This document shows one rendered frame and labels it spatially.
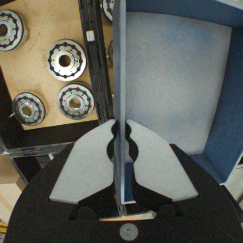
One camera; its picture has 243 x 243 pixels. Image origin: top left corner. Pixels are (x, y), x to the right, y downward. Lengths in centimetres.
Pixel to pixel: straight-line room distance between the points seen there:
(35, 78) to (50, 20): 16
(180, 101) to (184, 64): 5
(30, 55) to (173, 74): 37
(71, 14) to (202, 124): 37
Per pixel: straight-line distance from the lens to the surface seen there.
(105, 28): 40
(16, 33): 43
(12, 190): 69
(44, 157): 58
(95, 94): 31
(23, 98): 45
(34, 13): 45
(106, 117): 33
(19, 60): 46
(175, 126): 21
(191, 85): 19
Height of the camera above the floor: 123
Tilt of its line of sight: 62 degrees down
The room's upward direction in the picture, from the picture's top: 167 degrees clockwise
